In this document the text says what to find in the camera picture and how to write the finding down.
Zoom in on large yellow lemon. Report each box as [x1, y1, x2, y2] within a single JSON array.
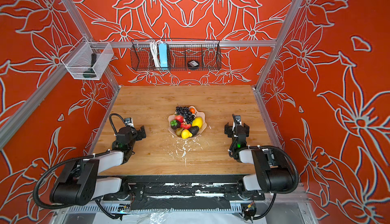
[[192, 117, 203, 129]]

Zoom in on brown kiwi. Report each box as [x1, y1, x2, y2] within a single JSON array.
[[175, 128, 183, 137]]

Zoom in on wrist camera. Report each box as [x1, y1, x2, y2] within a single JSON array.
[[124, 117, 134, 128], [233, 114, 242, 126]]

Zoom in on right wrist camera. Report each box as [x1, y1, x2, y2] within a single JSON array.
[[233, 114, 242, 126]]

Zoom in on clear plastic bin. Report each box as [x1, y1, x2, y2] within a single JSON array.
[[61, 38, 114, 80]]

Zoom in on small yellow lemon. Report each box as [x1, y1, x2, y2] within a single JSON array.
[[181, 129, 193, 139]]

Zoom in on red apple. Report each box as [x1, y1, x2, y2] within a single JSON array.
[[175, 115, 184, 123]]

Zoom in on pink scalloped fruit bowl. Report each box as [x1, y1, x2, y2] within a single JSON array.
[[168, 106, 207, 139]]

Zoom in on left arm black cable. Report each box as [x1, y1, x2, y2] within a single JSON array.
[[32, 113, 127, 210]]

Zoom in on black grape bunch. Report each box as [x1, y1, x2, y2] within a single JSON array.
[[175, 106, 195, 124]]

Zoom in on white coiled cable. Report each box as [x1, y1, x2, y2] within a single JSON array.
[[149, 40, 161, 69]]

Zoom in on dark avocado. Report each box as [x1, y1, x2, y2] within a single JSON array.
[[189, 126, 200, 136]]

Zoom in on black round puck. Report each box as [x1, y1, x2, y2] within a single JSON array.
[[187, 60, 200, 71]]

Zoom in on light blue box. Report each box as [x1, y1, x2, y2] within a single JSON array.
[[158, 43, 168, 70]]

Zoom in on black wire basket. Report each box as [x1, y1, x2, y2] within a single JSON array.
[[130, 39, 222, 72]]

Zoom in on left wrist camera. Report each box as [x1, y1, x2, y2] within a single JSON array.
[[124, 117, 134, 128]]

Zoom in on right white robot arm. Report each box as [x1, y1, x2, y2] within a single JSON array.
[[224, 123, 299, 194]]

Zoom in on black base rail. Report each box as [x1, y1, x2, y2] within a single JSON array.
[[103, 174, 265, 212]]

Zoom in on dark green brush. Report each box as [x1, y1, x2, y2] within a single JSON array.
[[83, 53, 97, 78]]

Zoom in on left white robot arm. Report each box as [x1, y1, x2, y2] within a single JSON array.
[[49, 126, 146, 206]]

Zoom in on red wrinkled strawberry fruit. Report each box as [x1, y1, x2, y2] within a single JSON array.
[[180, 122, 192, 130]]

